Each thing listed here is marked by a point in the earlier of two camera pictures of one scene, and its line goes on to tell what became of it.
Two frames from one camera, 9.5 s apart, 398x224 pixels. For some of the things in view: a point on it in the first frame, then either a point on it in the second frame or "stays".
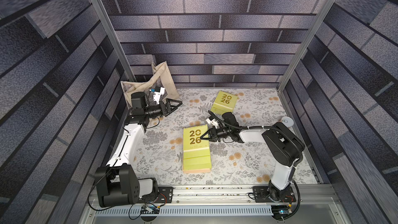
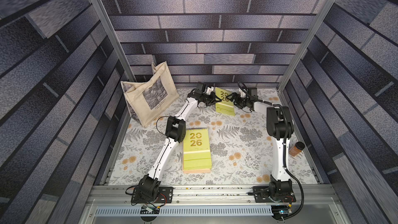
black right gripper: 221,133 → 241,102
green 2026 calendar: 224,102 stays
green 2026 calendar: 196,153 stays
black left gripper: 165,108 → 213,99
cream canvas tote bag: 161,77 stays
